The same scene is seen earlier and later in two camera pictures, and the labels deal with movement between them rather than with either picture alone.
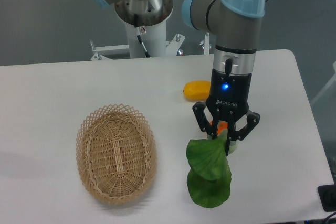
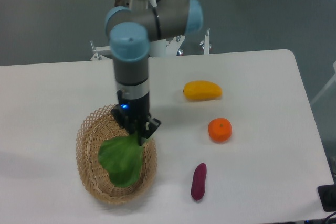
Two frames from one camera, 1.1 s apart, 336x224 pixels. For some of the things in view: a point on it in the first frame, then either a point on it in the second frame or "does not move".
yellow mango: (197, 91) does not move
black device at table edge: (327, 195) does not move
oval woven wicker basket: (116, 154) does not move
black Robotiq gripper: (228, 98) -> (136, 112)
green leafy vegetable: (209, 179) -> (122, 157)
